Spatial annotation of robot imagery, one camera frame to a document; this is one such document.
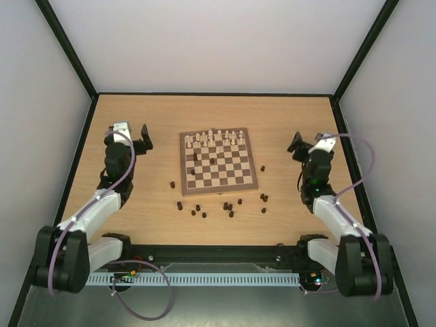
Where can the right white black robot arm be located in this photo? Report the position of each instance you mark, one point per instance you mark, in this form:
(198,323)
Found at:
(361,261)

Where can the light pieces back rows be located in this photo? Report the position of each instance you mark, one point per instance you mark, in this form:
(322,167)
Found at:
(214,138)

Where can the dark piece pair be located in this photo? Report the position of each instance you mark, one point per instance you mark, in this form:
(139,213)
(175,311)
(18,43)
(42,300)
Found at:
(264,197)
(227,206)

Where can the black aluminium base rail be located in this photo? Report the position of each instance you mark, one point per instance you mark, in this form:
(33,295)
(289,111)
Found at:
(278,257)

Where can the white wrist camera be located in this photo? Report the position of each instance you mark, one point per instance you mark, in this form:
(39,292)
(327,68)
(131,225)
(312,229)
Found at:
(122,127)
(325,142)

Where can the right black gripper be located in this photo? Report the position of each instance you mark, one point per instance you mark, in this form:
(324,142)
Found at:
(303,148)

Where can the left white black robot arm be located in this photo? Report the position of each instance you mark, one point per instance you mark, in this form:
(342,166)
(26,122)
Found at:
(64,254)

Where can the wooden chess board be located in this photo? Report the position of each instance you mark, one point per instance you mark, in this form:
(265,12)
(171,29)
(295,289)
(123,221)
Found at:
(233,170)

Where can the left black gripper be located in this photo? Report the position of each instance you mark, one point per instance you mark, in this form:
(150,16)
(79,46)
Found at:
(144,148)

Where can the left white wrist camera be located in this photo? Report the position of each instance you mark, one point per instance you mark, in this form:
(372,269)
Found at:
(122,127)

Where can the white slotted cable duct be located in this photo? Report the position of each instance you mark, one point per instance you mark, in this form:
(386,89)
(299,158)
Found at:
(178,279)

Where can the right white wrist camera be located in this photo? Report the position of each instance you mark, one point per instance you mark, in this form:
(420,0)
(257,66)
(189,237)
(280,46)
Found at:
(325,142)

